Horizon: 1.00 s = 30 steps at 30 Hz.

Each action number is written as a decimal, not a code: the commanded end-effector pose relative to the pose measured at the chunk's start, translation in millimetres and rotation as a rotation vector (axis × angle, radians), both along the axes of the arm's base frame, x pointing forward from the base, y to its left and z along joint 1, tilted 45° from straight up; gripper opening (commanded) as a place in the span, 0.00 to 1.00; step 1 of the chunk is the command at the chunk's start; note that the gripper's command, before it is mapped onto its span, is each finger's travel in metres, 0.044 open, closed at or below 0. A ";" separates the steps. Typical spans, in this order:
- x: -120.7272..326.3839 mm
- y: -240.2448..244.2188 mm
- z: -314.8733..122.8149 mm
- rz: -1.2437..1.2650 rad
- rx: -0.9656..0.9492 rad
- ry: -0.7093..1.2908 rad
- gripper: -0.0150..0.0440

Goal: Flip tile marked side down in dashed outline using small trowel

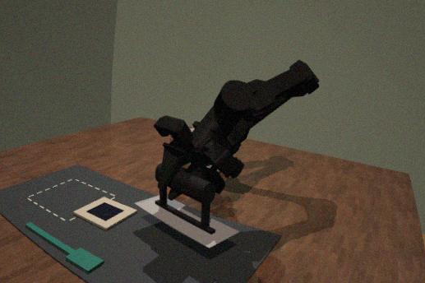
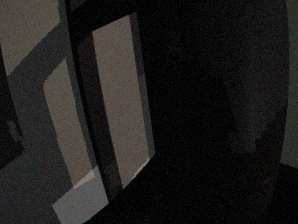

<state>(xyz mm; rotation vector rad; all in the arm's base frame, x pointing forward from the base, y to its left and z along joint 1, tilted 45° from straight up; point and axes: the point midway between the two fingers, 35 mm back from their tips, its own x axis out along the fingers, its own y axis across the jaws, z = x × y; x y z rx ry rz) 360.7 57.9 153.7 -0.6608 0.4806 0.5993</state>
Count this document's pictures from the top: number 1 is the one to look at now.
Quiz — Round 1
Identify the green flat trowel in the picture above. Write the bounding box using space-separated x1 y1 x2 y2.
25 222 104 274

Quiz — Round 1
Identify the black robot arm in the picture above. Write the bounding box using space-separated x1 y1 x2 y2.
195 60 319 179

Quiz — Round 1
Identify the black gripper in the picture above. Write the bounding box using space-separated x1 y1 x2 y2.
154 115 228 194

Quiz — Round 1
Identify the beige square tile with dark centre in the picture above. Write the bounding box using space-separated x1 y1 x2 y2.
73 197 137 230

